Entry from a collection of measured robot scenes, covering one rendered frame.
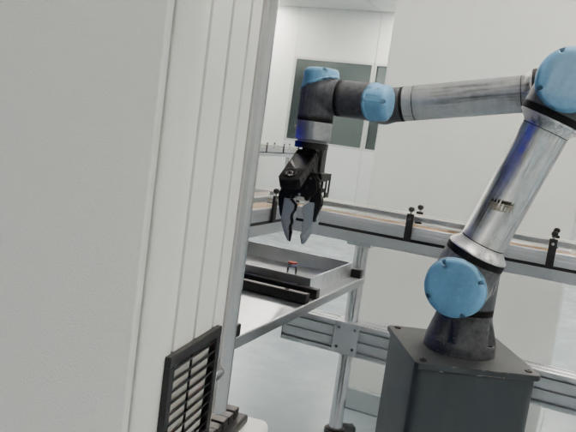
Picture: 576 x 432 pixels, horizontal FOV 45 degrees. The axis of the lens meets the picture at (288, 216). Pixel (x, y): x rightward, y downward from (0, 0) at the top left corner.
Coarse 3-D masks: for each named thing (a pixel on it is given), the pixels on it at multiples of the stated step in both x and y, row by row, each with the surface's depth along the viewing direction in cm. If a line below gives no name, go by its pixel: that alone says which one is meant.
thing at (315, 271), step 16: (256, 256) 172; (272, 256) 171; (288, 256) 169; (304, 256) 168; (320, 256) 166; (256, 272) 144; (272, 272) 143; (304, 272) 161; (320, 272) 164; (336, 272) 154; (320, 288) 146
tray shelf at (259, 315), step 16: (336, 288) 150; (352, 288) 159; (240, 304) 126; (256, 304) 128; (272, 304) 129; (288, 304) 131; (304, 304) 132; (320, 304) 140; (240, 320) 116; (256, 320) 118; (272, 320) 119; (288, 320) 125; (240, 336) 108; (256, 336) 114
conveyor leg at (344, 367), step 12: (360, 252) 246; (360, 264) 247; (360, 288) 248; (348, 300) 250; (360, 300) 250; (348, 312) 250; (348, 360) 251; (336, 372) 254; (348, 372) 252; (336, 384) 253; (348, 384) 254; (336, 396) 253; (336, 408) 254; (336, 420) 254
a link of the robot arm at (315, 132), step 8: (304, 120) 142; (296, 128) 145; (304, 128) 142; (312, 128) 142; (320, 128) 142; (328, 128) 143; (296, 136) 144; (304, 136) 142; (312, 136) 142; (320, 136) 142; (328, 136) 144
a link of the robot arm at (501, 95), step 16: (480, 80) 142; (496, 80) 140; (512, 80) 138; (528, 80) 136; (400, 96) 147; (416, 96) 145; (432, 96) 144; (448, 96) 142; (464, 96) 141; (480, 96) 140; (496, 96) 138; (512, 96) 137; (400, 112) 147; (416, 112) 146; (432, 112) 145; (448, 112) 144; (464, 112) 143; (480, 112) 142; (496, 112) 141; (512, 112) 140
